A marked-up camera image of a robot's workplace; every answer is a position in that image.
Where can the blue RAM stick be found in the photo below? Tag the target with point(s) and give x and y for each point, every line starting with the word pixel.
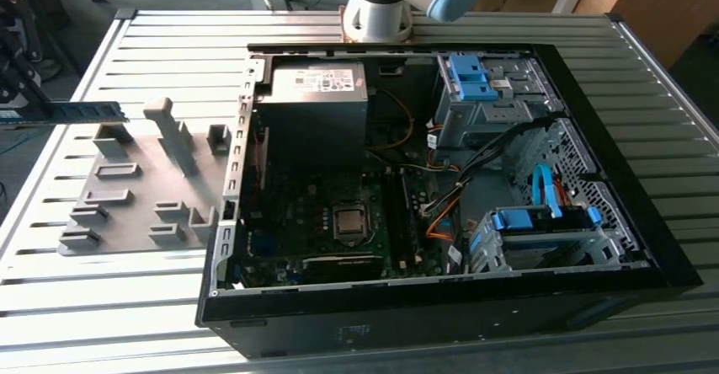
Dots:
pixel 89 112

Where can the black RAM slot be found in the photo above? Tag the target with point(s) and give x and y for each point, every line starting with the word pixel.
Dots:
pixel 395 222

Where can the dark RAM stick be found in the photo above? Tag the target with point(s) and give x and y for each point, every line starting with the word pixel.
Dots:
pixel 412 226

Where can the black wheeled cart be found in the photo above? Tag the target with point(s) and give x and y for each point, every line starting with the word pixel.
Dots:
pixel 51 68

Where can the grey parts rack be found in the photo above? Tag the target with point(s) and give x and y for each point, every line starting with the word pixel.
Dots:
pixel 145 167

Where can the grey power supply unit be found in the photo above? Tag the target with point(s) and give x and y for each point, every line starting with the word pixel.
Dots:
pixel 315 81

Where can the silver CPU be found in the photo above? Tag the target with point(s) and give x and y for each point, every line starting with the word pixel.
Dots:
pixel 351 220

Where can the CPU socket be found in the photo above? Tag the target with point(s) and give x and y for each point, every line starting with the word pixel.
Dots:
pixel 351 236

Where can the black graphics card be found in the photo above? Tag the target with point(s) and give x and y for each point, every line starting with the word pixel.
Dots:
pixel 339 264

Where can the green motherboard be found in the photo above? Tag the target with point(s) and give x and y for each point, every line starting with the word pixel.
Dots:
pixel 376 235

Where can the empty blue disk carrier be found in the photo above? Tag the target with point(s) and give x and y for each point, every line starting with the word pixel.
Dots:
pixel 471 83

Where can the grey metal drive cage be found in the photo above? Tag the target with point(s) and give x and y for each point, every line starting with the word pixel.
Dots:
pixel 561 236
pixel 493 113

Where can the black PC case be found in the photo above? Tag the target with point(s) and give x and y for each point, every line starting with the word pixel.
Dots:
pixel 393 315

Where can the black disk in blue carrier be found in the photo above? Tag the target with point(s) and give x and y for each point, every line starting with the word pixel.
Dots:
pixel 519 220

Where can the wooden cabinet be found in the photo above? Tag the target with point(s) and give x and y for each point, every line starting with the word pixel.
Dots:
pixel 674 12

